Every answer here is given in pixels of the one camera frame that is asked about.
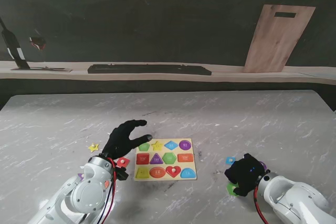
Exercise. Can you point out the wooden cutting board with slot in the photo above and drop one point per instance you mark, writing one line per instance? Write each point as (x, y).
(278, 40)

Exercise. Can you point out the blue diamond puzzle piece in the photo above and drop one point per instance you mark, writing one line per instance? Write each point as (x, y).
(231, 160)

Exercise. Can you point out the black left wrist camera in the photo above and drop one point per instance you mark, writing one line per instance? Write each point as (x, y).
(122, 174)

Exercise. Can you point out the flat tray under bottle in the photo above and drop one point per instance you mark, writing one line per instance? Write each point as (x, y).
(52, 69)

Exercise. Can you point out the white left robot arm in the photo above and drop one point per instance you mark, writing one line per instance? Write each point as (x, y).
(84, 195)

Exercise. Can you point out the yellow wooden shape puzzle board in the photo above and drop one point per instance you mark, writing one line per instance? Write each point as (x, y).
(168, 150)

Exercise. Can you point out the green hexagon puzzle piece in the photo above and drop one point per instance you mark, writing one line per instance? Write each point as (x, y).
(231, 188)

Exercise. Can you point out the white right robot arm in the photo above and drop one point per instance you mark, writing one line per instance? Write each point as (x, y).
(288, 195)

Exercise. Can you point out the red heart puzzle piece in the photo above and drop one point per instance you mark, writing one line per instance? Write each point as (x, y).
(170, 173)

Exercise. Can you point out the light wooden shelf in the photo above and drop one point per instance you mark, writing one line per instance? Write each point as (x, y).
(236, 75)

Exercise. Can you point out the red square puzzle piece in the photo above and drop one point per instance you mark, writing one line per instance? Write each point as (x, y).
(123, 163)

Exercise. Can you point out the dark wine bottle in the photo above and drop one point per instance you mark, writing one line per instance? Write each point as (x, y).
(14, 45)

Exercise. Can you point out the purple triangle puzzle piece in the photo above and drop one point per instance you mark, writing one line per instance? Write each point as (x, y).
(80, 177)

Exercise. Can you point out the red wine glass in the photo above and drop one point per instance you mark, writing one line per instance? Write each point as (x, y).
(38, 43)

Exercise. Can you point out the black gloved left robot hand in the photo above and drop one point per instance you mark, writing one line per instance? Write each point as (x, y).
(120, 142)

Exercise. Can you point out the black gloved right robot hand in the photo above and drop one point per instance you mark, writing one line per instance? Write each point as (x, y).
(246, 174)

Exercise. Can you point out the yellow star puzzle piece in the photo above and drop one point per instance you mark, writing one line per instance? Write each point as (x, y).
(93, 147)

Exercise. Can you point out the purple circle puzzle piece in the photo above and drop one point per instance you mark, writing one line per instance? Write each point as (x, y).
(263, 165)

